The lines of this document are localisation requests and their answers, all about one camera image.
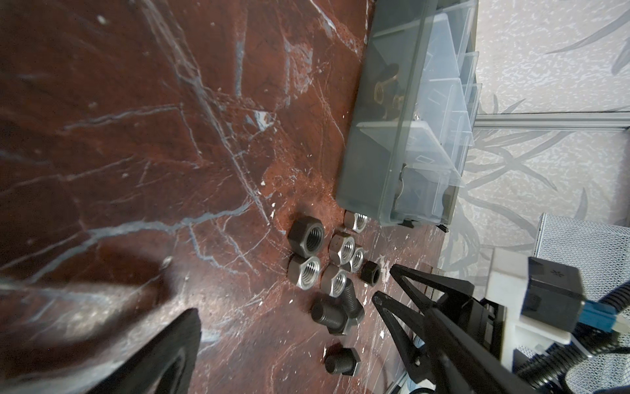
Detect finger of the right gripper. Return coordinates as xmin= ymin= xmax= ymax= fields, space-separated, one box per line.
xmin=372 ymin=292 xmax=433 ymax=383
xmin=390 ymin=264 xmax=474 ymax=315

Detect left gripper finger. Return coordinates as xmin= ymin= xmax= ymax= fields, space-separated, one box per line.
xmin=90 ymin=308 xmax=201 ymax=393

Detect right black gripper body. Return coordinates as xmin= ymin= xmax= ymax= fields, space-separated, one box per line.
xmin=423 ymin=305 xmax=535 ymax=393

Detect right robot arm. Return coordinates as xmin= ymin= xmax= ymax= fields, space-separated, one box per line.
xmin=372 ymin=254 xmax=629 ymax=393

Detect lone black screw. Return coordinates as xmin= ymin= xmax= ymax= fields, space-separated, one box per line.
xmin=324 ymin=348 xmax=361 ymax=377

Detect small black nut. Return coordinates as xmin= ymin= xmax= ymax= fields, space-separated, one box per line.
xmin=359 ymin=260 xmax=382 ymax=287

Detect black bolt pair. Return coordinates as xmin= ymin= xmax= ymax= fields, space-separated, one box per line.
xmin=311 ymin=279 xmax=365 ymax=336

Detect silver nut near box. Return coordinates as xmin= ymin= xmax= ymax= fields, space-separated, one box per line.
xmin=344 ymin=210 xmax=369 ymax=233

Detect silver nut middle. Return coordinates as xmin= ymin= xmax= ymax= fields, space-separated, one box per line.
xmin=328 ymin=231 xmax=355 ymax=266

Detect silver nut left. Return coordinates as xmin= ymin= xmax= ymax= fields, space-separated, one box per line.
xmin=287 ymin=254 xmax=321 ymax=291

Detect grey compartment organizer box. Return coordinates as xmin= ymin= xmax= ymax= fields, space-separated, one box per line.
xmin=336 ymin=1 xmax=482 ymax=229

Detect dark hex nut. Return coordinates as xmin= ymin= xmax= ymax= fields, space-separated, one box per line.
xmin=287 ymin=216 xmax=325 ymax=259

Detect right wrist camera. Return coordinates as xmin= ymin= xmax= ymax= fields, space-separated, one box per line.
xmin=484 ymin=247 xmax=619 ymax=370

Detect white wire mesh basket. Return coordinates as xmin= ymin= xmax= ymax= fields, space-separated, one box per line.
xmin=533 ymin=213 xmax=629 ymax=393

